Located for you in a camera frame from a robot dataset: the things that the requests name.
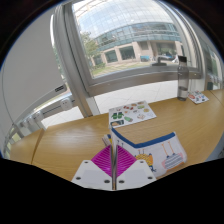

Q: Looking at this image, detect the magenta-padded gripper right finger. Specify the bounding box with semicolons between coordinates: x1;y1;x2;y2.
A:
115;144;158;191

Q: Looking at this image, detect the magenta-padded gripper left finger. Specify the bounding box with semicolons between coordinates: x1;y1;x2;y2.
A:
71;144;114;192

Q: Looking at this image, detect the white cartoon-print towel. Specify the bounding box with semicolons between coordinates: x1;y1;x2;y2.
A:
101;127;188;179

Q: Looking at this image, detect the large colourful sticker sheet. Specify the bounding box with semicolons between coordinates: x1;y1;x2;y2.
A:
108;100;158;129

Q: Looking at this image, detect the grey framed window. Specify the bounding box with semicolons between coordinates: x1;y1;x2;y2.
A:
53;0;214;98

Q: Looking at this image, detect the small colourful sticker sheet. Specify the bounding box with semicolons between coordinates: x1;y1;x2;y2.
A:
187;90;210;105

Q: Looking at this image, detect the clear water bottle black cap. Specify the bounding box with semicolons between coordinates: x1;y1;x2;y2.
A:
176;55;190;102

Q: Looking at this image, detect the white wall trunking with sockets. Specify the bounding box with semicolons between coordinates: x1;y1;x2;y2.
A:
13;83;79;134

